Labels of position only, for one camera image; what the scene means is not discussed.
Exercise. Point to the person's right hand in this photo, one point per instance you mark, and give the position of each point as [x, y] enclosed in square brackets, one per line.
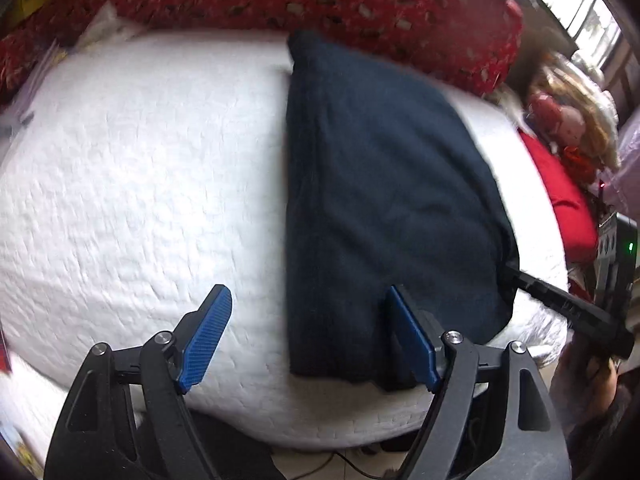
[585, 385]

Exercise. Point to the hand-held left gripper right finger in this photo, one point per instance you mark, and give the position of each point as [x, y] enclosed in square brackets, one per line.
[410, 340]

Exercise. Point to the window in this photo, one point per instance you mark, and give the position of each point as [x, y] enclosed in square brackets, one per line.
[585, 5]

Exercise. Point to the white cloth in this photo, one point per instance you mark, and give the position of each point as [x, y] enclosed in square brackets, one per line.
[107, 22]

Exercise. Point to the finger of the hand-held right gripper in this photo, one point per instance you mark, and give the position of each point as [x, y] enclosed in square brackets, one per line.
[565, 305]

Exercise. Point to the grey duvet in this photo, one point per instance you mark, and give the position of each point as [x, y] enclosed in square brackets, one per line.
[540, 10]

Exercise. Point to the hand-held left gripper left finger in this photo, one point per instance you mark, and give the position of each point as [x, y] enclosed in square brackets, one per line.
[207, 340]

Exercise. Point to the red pillow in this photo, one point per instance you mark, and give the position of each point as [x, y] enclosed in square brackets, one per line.
[565, 200]

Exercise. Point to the red penguin print blanket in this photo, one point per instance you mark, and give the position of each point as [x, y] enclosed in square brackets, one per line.
[350, 5]

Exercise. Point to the blond doll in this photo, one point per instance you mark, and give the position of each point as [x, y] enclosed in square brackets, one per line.
[560, 120]

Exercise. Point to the white quilted mattress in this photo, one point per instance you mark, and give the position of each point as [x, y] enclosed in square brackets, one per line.
[125, 185]

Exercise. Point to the person's right forearm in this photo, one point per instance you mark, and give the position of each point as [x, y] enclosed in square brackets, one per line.
[610, 435]

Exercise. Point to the dark navy garment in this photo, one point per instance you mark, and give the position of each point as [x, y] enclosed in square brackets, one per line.
[375, 185]

